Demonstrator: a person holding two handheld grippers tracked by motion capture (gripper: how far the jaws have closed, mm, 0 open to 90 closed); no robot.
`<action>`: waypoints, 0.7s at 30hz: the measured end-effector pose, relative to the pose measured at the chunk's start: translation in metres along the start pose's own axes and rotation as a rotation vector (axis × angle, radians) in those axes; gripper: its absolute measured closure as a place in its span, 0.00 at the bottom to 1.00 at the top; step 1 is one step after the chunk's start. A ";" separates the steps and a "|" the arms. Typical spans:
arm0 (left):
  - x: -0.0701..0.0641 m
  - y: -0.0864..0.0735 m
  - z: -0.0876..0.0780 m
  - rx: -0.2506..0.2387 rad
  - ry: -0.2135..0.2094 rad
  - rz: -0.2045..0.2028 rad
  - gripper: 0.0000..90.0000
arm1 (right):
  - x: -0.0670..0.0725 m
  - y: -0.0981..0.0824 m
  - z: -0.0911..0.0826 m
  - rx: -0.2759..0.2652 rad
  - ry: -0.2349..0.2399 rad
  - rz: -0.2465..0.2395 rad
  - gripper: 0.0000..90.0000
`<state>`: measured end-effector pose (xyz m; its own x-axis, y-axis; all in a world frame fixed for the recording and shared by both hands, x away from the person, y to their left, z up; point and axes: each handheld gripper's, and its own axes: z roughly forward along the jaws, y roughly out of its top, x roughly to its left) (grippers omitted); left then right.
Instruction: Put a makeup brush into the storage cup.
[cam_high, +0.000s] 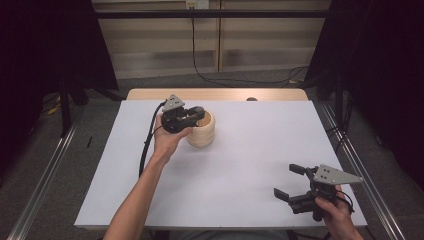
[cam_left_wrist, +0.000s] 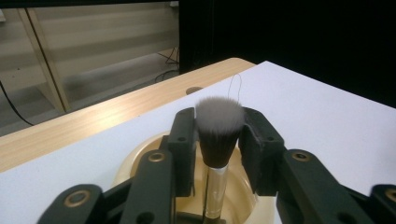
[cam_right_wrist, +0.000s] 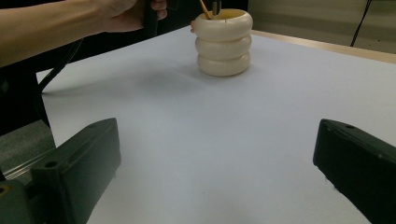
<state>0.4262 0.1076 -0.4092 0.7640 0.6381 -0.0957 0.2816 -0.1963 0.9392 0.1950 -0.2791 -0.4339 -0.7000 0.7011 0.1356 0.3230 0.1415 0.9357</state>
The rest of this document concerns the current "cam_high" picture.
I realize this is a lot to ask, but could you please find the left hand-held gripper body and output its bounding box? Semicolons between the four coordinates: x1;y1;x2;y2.
160;93;188;134

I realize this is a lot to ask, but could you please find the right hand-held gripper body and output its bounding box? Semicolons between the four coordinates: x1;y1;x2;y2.
288;164;364;223

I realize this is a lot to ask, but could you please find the cream ringed duck cup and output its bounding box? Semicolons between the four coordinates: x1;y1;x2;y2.
185;110;216;149

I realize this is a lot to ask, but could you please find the person's left hand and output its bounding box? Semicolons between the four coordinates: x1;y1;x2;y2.
151;114;194;163

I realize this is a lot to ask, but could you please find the person's right hand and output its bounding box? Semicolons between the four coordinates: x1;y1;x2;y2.
314;185;360;236

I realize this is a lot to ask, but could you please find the wooden table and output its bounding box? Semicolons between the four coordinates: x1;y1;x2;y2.
126;88;309;102

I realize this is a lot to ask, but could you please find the white table mat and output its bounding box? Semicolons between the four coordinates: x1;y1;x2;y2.
73;99;368;229

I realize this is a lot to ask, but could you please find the black stand pole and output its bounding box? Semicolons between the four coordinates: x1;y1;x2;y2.
334;71;345;128
59;79;73;137

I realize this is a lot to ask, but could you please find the black curtain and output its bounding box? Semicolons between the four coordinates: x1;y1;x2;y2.
0;0;119;174
304;0;424;191

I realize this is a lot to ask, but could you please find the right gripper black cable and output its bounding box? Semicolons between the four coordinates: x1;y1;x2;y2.
334;190;355;214

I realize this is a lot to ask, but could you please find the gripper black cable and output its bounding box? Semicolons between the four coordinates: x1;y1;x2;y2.
334;190;355;214
138;99;168;178

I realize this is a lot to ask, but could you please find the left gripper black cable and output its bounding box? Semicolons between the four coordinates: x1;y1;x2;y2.
138;99;168;178

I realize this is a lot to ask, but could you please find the aluminium floor rail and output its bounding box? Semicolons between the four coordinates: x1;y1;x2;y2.
6;103;88;240
318;101;406;240

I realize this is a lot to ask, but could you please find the black wall cable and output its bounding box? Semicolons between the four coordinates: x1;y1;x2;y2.
190;8;310;85

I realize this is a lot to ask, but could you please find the white wall outlet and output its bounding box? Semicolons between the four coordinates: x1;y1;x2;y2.
185;0;210;10

